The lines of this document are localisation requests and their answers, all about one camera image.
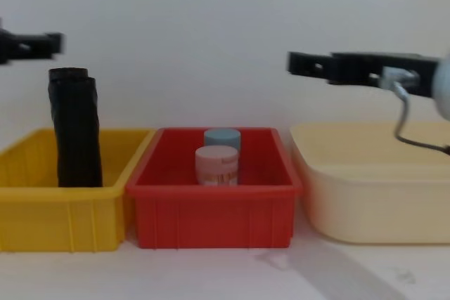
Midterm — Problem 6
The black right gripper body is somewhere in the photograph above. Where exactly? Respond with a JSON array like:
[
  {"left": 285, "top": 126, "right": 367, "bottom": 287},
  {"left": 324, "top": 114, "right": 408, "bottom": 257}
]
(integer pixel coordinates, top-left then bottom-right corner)
[{"left": 328, "top": 51, "right": 442, "bottom": 98}]

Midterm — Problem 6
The black plastic bag roll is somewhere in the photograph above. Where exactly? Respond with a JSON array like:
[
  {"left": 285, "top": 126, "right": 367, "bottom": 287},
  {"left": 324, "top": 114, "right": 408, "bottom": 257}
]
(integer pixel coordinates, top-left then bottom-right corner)
[{"left": 47, "top": 67, "right": 104, "bottom": 188}]

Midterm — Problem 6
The blue lidded jar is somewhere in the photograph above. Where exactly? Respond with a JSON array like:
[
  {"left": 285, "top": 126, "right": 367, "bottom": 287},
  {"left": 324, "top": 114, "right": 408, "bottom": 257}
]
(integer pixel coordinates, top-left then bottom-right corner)
[{"left": 203, "top": 128, "right": 243, "bottom": 156}]

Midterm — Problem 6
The cream plastic basin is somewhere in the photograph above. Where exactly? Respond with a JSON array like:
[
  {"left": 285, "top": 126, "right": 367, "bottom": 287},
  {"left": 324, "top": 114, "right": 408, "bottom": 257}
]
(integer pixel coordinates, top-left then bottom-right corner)
[{"left": 289, "top": 121, "right": 450, "bottom": 245}]

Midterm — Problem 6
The pink lidded jar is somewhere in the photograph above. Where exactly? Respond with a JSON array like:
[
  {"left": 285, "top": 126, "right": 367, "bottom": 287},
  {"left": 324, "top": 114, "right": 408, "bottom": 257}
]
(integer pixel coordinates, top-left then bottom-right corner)
[{"left": 194, "top": 145, "right": 240, "bottom": 187}]

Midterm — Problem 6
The yellow plastic bin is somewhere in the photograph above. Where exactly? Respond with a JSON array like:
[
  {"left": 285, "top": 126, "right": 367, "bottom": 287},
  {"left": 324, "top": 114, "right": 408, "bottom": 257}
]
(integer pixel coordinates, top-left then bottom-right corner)
[{"left": 0, "top": 127, "right": 156, "bottom": 254}]

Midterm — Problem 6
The red plastic bin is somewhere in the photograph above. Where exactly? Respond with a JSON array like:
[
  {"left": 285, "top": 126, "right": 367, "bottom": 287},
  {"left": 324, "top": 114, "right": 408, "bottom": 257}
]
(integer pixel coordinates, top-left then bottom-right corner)
[{"left": 125, "top": 126, "right": 304, "bottom": 250}]

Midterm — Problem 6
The thin cable with silver plug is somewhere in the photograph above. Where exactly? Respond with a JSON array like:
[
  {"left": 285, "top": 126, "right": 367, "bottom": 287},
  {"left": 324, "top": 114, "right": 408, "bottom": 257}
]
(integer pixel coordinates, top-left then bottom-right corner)
[{"left": 380, "top": 66, "right": 450, "bottom": 156}]

